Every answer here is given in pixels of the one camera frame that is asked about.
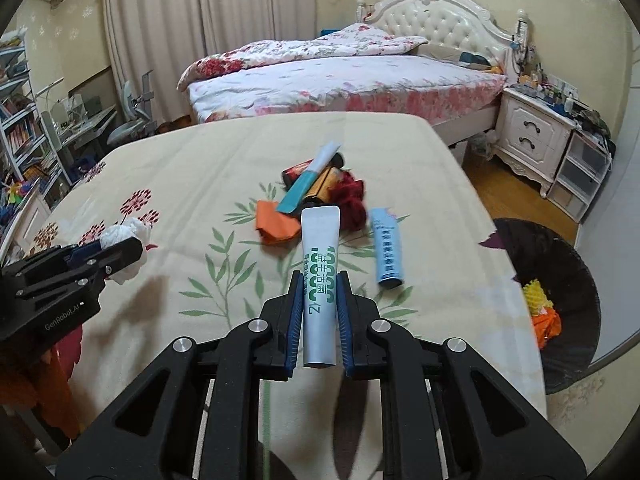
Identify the white paper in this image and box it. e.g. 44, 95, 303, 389
98, 216, 153, 285

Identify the orange paper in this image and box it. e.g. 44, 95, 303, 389
255, 200, 300, 245

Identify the light blue tube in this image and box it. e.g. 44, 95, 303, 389
369, 208, 404, 289

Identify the white green-lettered tube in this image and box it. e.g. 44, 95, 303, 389
302, 206, 341, 368

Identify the teal white tube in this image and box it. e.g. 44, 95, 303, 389
277, 141, 341, 214

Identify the dark red knitted cloth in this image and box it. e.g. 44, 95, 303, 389
329, 171, 367, 232

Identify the gold bottle black cap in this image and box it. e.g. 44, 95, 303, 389
302, 166, 343, 208

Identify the red bottle black cap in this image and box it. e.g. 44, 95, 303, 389
281, 153, 345, 191

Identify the black trash bin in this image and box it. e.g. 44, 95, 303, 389
495, 218, 601, 393

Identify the cream floral bedsheet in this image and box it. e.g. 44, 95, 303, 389
19, 110, 549, 480

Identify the white desk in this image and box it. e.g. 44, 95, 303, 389
53, 105, 117, 153

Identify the bookshelf with books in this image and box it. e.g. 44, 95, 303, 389
1, 27, 70, 209

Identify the grey desk chair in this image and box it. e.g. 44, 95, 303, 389
106, 70, 157, 148

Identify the yellow foam net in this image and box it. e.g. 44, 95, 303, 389
523, 280, 553, 318

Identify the orange plastic wrapper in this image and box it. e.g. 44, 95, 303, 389
532, 308, 562, 349

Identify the beige curtain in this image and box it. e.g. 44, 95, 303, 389
103, 0, 316, 122

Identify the white nightstand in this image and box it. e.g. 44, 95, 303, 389
492, 87, 576, 198

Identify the floral quilt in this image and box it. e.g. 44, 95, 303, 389
176, 22, 430, 94

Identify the plastic drawer unit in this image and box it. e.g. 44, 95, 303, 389
547, 129, 612, 223

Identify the white tufted bed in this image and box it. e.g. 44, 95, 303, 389
183, 0, 516, 145

